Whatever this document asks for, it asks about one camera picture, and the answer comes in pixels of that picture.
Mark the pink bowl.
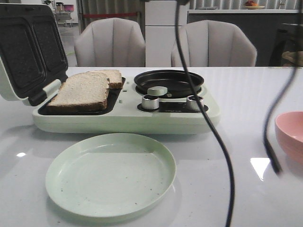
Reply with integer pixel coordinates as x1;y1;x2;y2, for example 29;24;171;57
275;111;303;164

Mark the left beige upholstered chair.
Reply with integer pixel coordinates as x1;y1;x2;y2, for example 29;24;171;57
74;18;145;67

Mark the white cabinet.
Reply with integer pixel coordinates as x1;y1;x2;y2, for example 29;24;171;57
144;0;177;67

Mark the beige upholstered chair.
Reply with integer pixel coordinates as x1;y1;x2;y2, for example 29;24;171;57
74;18;145;67
179;20;258;67

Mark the bread slice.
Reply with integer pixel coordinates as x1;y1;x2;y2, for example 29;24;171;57
88;70;123;89
47;73;109;113

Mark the fruit bowl on counter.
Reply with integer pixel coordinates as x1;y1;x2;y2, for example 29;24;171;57
243;0;265;9

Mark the round black frying pan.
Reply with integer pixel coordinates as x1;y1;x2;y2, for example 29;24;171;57
134;70;192;99

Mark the black cable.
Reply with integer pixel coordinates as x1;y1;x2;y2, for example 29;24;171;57
263;0;303;175
174;0;236;227

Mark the grey counter with white top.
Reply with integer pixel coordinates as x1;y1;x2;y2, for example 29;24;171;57
187;9;298;67

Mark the dark washing machine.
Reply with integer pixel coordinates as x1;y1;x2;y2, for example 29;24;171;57
269;23;303;67

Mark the light green round plate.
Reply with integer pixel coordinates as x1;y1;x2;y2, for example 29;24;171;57
45;133;176;221

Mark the breakfast maker hinged lid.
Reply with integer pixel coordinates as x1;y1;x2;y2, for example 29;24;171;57
0;3;68;106

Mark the left silver control knob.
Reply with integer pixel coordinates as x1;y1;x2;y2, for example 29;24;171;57
141;95;160;110

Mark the silver control knob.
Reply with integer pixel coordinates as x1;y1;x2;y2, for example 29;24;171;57
186;95;204;112
141;95;160;110

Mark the light green breakfast maker base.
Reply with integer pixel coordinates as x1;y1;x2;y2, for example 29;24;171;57
33;77;210;134

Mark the right silver control knob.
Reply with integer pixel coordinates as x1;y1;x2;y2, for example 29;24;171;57
186;95;204;112

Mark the right beige upholstered chair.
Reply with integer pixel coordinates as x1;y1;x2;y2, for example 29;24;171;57
179;20;258;67

